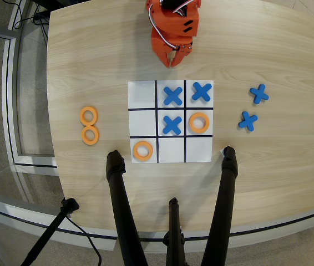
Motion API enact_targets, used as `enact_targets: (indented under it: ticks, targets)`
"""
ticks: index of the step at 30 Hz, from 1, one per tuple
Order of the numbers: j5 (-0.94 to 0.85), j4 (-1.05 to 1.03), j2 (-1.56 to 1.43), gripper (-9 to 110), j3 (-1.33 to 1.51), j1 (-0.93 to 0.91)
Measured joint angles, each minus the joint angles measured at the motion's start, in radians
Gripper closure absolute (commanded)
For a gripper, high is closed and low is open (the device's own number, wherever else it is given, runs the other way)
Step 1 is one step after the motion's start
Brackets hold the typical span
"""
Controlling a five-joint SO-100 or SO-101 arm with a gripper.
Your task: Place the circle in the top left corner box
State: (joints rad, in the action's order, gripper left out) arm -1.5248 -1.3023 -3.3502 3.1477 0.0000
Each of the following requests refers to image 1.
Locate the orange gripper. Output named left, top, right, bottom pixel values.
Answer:
left=150, top=26, right=194, bottom=69

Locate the orange foam ring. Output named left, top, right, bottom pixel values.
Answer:
left=79, top=106, right=99, bottom=126
left=80, top=125, right=100, bottom=146
left=189, top=112, right=210, bottom=134
left=132, top=140, right=154, bottom=162

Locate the blue foam cross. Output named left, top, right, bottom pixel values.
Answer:
left=249, top=84, right=270, bottom=105
left=191, top=81, right=212, bottom=102
left=237, top=111, right=259, bottom=132
left=163, top=86, right=184, bottom=106
left=162, top=115, right=183, bottom=135

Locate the white tic-tac-toe grid sheet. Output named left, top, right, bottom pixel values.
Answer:
left=126, top=79, right=215, bottom=164

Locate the black tripod leg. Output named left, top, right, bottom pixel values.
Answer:
left=200, top=146, right=239, bottom=266
left=162, top=197, right=187, bottom=266
left=105, top=150, right=149, bottom=266

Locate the thin black stand pole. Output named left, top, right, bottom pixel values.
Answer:
left=20, top=197, right=80, bottom=266

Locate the black cable with plug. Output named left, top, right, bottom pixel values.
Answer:
left=32, top=4, right=49, bottom=48

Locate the thin black looped cable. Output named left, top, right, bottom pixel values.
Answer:
left=12, top=0, right=24, bottom=30

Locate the grey metal glass partition frame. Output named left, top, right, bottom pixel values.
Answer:
left=0, top=23, right=58, bottom=168

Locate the black cable on floor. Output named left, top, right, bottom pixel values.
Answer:
left=64, top=215, right=103, bottom=266

